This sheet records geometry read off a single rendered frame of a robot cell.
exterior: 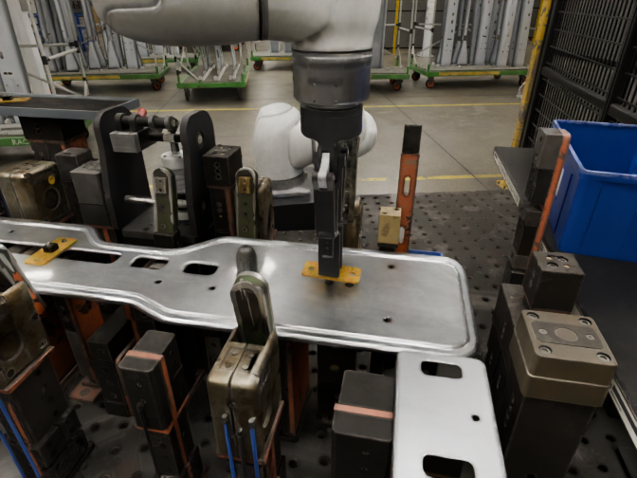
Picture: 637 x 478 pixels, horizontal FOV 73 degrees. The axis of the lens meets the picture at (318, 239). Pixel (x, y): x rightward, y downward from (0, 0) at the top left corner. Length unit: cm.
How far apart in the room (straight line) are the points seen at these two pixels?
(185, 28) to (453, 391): 46
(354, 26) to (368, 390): 39
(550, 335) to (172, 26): 49
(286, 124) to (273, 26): 89
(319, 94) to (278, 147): 88
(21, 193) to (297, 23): 68
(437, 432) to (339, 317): 19
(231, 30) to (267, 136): 90
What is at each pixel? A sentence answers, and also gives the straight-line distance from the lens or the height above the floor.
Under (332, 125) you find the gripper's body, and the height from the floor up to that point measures 124.
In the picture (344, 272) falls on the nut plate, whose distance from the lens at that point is 63.
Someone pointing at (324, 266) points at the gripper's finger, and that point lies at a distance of 61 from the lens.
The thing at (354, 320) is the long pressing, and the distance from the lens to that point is 58.
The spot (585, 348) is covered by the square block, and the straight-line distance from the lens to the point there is 52.
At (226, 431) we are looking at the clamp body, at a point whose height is 98.
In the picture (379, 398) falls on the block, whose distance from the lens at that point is 51.
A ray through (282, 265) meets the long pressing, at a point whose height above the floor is 100.
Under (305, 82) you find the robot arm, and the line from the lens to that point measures 50.
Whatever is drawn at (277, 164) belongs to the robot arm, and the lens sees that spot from 139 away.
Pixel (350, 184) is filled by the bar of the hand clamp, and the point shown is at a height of 110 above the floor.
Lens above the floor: 137
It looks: 29 degrees down
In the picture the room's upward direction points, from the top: straight up
